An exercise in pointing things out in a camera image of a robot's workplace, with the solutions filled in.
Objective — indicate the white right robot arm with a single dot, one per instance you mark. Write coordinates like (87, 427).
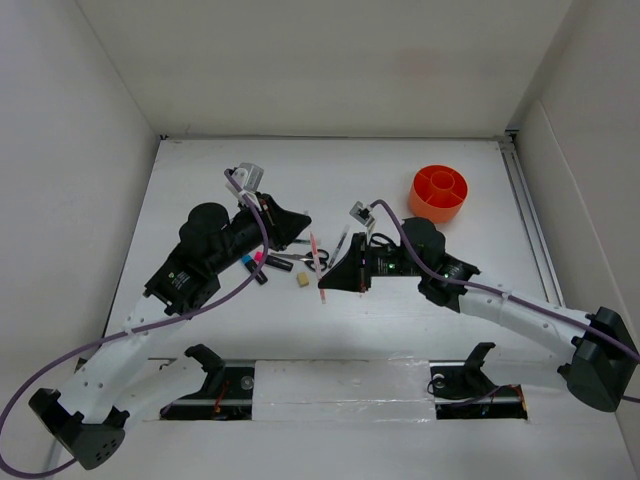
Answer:
(593, 354)

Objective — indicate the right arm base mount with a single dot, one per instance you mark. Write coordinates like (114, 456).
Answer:
(470, 380)

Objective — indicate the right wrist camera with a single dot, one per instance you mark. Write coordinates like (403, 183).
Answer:
(363, 214)

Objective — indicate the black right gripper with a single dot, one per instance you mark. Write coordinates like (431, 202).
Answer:
(350, 274)

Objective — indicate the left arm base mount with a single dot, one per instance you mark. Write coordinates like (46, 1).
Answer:
(226, 393)

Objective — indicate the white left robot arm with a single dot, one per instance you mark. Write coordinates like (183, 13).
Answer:
(93, 410)

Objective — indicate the red translucent highlighter pen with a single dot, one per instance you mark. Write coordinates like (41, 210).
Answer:
(317, 266)

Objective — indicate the black gel pen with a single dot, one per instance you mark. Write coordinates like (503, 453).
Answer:
(339, 245)

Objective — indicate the pink capped black highlighter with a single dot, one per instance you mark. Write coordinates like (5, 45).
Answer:
(273, 261)

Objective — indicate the black handled scissors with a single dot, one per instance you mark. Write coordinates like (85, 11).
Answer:
(311, 259)

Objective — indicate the orange round compartment container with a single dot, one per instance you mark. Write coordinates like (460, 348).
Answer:
(437, 193)

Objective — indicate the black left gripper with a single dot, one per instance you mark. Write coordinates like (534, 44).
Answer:
(282, 226)

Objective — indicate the aluminium rail right side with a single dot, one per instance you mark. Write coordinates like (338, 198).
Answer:
(529, 217)

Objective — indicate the front metal rail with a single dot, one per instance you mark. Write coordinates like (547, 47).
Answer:
(401, 389)

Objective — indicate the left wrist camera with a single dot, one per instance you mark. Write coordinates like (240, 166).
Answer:
(246, 177)

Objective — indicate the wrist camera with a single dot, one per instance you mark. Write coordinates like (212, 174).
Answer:
(246, 177)
(363, 214)

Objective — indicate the blue capped black highlighter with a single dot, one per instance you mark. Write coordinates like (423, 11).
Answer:
(252, 266)

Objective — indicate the tan eraser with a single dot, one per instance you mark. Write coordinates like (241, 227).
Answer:
(302, 280)

